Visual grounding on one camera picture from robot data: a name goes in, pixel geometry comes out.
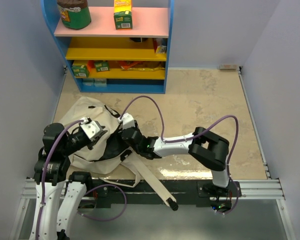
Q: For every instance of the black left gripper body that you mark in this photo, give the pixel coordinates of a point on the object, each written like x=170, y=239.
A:
x=75, y=142

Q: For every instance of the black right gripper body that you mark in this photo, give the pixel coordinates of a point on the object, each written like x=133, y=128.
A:
x=136, y=127

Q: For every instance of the cream canvas backpack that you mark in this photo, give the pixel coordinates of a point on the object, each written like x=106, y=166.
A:
x=110, y=151

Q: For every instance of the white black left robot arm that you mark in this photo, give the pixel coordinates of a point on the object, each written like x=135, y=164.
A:
x=57, y=200

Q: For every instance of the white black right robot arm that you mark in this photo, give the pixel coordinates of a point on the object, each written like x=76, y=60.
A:
x=208, y=148

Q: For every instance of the light blue tissue pack right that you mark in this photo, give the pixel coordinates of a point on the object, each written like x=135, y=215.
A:
x=100, y=82

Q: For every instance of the orange snack bag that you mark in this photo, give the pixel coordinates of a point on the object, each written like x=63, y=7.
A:
x=141, y=66

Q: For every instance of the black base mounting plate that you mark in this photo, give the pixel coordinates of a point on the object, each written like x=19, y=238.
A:
x=200, y=193

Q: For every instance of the green orange box left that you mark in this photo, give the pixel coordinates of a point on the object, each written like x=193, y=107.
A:
x=80, y=71

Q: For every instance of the green orange box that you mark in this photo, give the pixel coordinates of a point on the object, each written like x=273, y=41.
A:
x=101, y=65
x=80, y=71

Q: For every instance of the green orange box right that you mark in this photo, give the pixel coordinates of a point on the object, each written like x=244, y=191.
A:
x=101, y=65

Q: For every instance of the blue yellow pink shelf unit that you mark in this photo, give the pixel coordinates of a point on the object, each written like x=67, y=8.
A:
x=100, y=41

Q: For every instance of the small carton on shelf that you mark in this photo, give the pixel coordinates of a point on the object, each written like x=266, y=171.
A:
x=160, y=45

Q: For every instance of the brown green canister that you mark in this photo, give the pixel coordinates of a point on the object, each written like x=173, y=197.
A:
x=74, y=14

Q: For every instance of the yellow green sponge box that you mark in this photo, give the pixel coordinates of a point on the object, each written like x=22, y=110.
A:
x=123, y=15

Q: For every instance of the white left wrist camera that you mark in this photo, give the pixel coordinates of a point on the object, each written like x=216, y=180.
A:
x=92, y=129

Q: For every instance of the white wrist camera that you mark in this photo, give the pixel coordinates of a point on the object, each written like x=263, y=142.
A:
x=92, y=129
x=127, y=121

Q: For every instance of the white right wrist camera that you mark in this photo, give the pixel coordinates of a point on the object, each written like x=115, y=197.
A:
x=127, y=121

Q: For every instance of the white label on wall base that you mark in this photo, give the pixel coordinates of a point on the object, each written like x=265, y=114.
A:
x=228, y=67

